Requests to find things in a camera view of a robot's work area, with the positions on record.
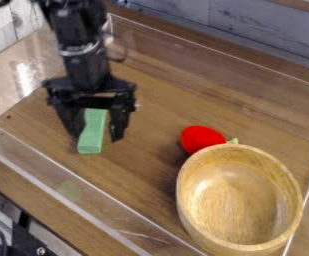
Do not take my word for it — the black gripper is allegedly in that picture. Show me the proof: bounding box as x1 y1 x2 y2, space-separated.
44 47 136 142

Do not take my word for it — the green rectangular block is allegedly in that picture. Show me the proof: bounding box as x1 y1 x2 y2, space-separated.
77 109 108 154

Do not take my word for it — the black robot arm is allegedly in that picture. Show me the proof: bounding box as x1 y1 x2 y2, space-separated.
37 0 137 141

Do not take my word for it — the light wooden bowl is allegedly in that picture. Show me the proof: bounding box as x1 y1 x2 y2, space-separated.
176 144 304 256

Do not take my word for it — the red toy strawberry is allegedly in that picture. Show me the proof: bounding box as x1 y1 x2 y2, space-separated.
181 125 240 154

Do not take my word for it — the clear acrylic corner bracket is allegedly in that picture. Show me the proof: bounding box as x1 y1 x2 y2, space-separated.
100 13 129 64

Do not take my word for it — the clear acrylic front wall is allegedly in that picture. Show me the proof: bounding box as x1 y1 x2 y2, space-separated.
0 129 208 256

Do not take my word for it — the clear acrylic wall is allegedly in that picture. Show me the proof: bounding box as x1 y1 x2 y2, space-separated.
107 14 309 140
0 129 208 256

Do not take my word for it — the clear acrylic back wall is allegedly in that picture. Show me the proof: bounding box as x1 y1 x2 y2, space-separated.
107 14 309 140

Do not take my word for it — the black clamp with cable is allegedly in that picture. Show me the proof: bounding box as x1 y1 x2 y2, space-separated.
0 224 58 256

